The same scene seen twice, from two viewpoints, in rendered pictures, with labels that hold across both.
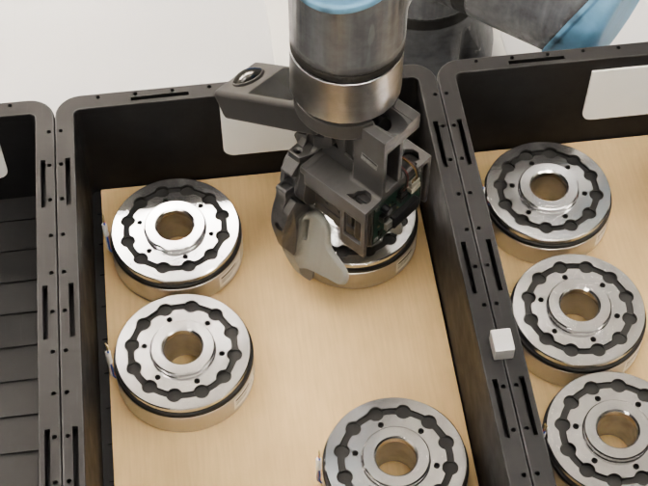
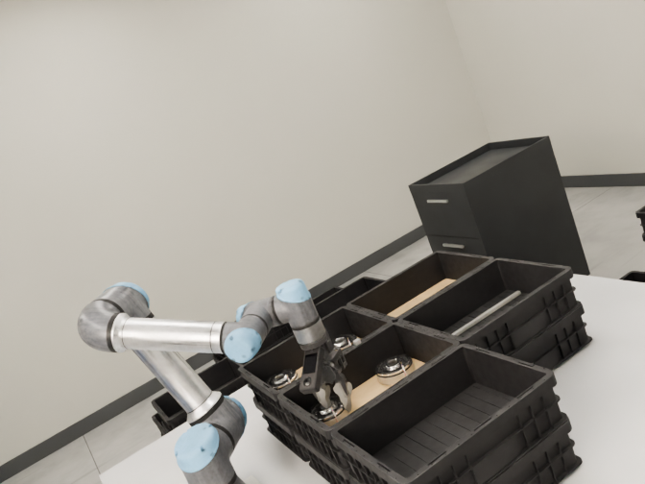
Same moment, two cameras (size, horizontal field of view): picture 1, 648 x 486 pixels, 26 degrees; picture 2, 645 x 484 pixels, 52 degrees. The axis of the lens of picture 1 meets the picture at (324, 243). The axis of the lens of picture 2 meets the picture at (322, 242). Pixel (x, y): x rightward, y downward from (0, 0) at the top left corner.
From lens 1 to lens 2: 1.77 m
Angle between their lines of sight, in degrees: 87
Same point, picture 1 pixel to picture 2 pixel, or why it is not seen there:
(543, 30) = (242, 419)
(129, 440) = not seen: hidden behind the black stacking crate
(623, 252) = not seen: hidden behind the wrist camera
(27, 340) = (408, 436)
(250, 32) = not seen: outside the picture
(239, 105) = (318, 376)
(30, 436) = (435, 417)
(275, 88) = (312, 365)
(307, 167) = (331, 358)
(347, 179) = (331, 353)
